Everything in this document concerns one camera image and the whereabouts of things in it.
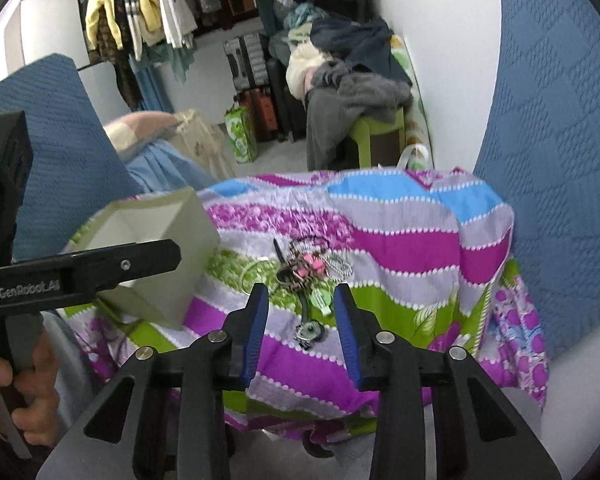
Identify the floral green mattress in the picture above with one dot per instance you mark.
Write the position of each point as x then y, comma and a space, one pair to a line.
415, 100

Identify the cream fluffy garment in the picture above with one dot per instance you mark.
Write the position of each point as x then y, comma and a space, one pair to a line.
300, 67

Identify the blue quilted cushion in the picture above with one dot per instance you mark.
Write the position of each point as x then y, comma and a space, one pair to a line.
60, 160
545, 160

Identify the dark navy garment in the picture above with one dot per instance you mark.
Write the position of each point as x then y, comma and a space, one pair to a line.
360, 45

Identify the person's left hand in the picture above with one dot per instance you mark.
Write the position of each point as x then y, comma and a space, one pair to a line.
40, 390

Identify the thin pale green bangle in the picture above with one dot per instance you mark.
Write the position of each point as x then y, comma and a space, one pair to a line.
247, 269

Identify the light blue cloth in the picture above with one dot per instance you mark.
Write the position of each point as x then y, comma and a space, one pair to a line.
165, 167

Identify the red suitcase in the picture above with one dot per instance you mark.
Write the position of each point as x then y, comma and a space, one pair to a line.
260, 112

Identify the black hair clip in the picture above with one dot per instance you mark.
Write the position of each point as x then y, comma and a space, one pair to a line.
278, 254

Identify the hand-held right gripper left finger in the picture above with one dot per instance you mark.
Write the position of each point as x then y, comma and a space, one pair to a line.
257, 332

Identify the white shirt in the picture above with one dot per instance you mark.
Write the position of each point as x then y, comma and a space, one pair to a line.
172, 5

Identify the yellow jacket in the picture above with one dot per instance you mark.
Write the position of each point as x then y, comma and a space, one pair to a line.
102, 0

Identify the teal knitted cloth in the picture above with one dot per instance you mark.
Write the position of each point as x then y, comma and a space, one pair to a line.
297, 15

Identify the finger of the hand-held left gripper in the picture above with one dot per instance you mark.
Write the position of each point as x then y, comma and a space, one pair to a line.
130, 265

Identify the pink pillow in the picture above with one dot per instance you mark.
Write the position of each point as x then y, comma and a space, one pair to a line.
140, 127

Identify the grey fleece garment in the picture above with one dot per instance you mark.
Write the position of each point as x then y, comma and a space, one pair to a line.
350, 90

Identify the grey cardboard box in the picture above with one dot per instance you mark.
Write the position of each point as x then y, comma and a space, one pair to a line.
197, 232

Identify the striped floral blanket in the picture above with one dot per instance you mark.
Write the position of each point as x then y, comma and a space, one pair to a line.
420, 260

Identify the black suitcase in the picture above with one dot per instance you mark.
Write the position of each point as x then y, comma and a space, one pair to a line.
285, 100

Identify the green hair clip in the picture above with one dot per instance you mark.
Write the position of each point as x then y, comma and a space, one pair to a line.
323, 301

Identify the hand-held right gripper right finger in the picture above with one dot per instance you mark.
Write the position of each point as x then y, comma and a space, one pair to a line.
347, 340

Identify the green printed bag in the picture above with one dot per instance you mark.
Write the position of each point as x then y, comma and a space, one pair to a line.
241, 135

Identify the beige lace cloth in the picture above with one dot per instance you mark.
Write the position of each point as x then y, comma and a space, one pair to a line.
205, 145

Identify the green plastic stool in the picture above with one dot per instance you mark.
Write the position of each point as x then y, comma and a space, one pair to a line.
380, 125

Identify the plaid shirt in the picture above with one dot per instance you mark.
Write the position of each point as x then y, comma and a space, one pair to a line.
130, 10

